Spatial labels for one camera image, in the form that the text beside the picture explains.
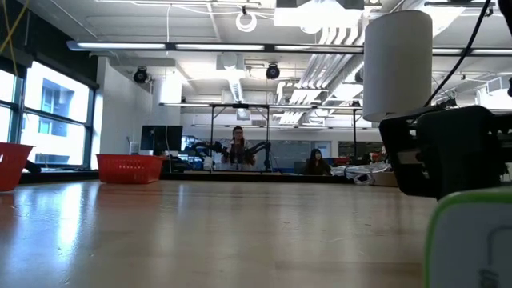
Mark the thin yellow hanging cable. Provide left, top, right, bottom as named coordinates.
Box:
left=0, top=0, right=30, bottom=79

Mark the green and white wall charger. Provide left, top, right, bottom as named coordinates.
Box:
left=422, top=187, right=512, bottom=288

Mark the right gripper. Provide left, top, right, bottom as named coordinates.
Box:
left=378, top=104, right=512, bottom=200

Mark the black metal frame rig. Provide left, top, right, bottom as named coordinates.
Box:
left=209, top=102, right=270, bottom=173

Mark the white ring ceiling light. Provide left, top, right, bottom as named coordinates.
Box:
left=234, top=10, right=258, bottom=34

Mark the red plastic mesh basket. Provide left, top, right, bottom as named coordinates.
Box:
left=95, top=154, right=165, bottom=185
left=0, top=142, right=36, bottom=193

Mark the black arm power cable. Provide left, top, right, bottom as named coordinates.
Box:
left=423, top=0, right=492, bottom=108

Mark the large glass window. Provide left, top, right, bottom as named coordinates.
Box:
left=0, top=59, right=97, bottom=169

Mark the round wooden lamp base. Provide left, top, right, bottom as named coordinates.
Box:
left=371, top=170, right=399, bottom=188

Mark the white cylindrical lamp shade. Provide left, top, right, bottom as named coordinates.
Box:
left=362, top=10, right=434, bottom=124

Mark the white coiled lamp cable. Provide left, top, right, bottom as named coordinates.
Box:
left=330, top=162, right=394, bottom=186

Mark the black computer monitor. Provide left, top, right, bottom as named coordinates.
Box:
left=139, top=124, right=184, bottom=152

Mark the black aluminium table frame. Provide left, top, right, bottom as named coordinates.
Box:
left=19, top=167, right=361, bottom=186

